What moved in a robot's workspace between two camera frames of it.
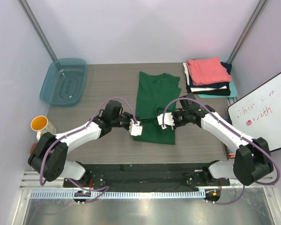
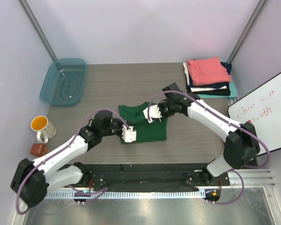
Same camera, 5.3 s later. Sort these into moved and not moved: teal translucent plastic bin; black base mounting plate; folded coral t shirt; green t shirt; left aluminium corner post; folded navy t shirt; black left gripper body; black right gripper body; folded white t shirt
Moved: black left gripper body; black right gripper body; green t shirt
Not moved: teal translucent plastic bin; folded white t shirt; left aluminium corner post; black base mounting plate; folded navy t shirt; folded coral t shirt
